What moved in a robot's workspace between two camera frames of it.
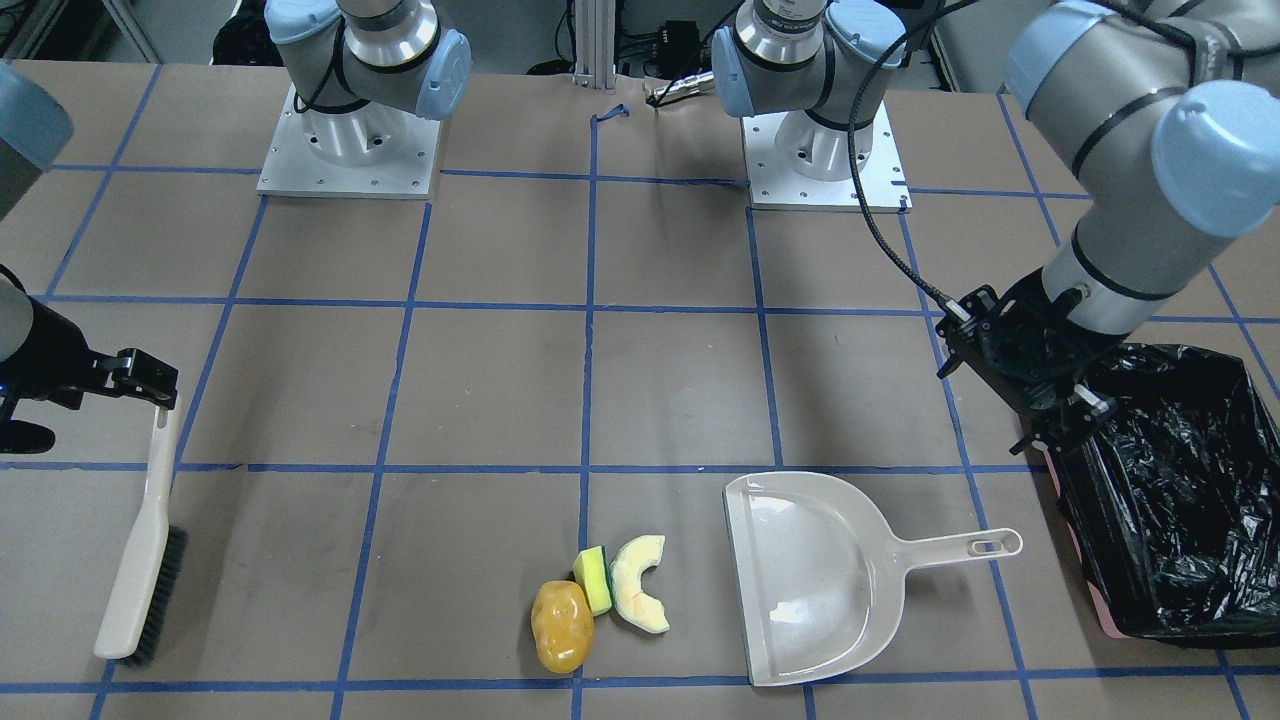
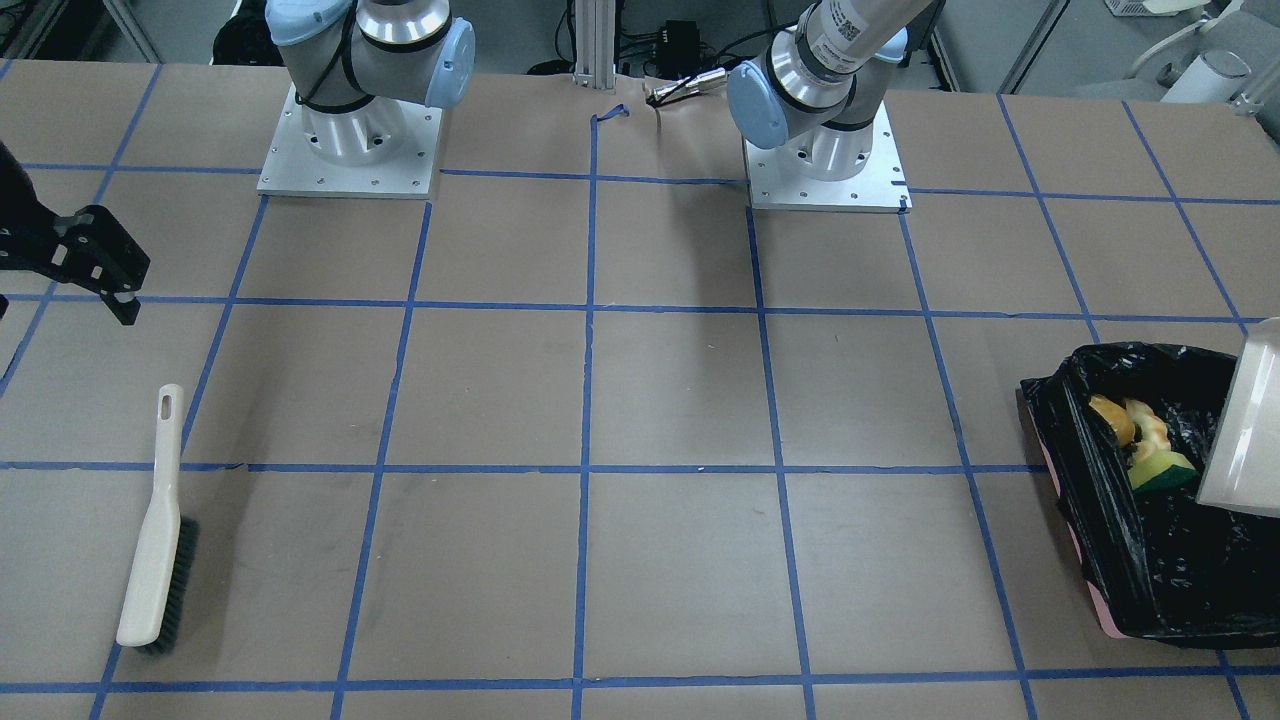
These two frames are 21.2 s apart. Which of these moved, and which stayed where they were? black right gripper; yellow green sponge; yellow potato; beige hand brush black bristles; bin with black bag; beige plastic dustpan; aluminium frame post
Moved: beige hand brush black bristles; beige plastic dustpan; black right gripper; yellow potato; yellow green sponge
Stayed: bin with black bag; aluminium frame post
